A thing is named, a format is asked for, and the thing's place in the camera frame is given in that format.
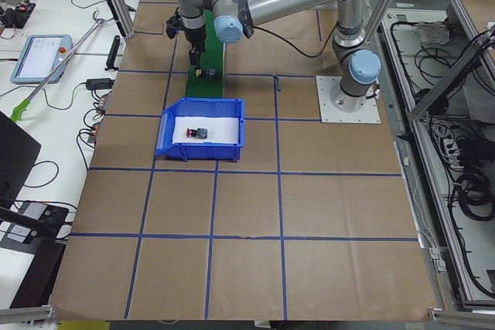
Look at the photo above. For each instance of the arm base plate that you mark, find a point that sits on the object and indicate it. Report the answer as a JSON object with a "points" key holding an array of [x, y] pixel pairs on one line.
{"points": [[338, 108]]}

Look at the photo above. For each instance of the black power adapter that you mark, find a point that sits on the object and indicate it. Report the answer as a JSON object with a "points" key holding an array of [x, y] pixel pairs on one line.
{"points": [[99, 83]]}

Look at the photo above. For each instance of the grabber reach tool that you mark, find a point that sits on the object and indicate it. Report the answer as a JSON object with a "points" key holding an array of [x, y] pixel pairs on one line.
{"points": [[19, 110]]}

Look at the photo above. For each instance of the blue source bin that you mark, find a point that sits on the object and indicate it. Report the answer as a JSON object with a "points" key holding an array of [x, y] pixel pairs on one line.
{"points": [[200, 107]]}

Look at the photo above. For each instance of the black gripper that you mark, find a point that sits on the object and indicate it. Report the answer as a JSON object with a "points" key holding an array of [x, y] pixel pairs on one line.
{"points": [[194, 37]]}

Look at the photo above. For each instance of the blue teach pendant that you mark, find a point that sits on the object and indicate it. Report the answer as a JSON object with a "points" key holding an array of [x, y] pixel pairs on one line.
{"points": [[40, 54]]}

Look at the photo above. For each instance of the yellow mushroom push button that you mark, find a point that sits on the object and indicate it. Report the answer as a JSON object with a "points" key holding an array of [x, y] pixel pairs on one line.
{"points": [[209, 74]]}

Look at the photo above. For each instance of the white foam pad source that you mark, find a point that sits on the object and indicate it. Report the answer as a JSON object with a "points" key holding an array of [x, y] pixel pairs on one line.
{"points": [[223, 130]]}

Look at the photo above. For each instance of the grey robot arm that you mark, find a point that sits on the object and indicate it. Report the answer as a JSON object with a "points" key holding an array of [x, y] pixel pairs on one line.
{"points": [[233, 19]]}

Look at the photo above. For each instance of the green conveyor belt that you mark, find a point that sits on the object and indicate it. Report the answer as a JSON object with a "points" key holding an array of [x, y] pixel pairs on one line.
{"points": [[212, 58]]}

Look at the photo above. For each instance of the red mushroom push button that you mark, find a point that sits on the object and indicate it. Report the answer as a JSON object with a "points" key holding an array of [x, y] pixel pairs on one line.
{"points": [[198, 134]]}

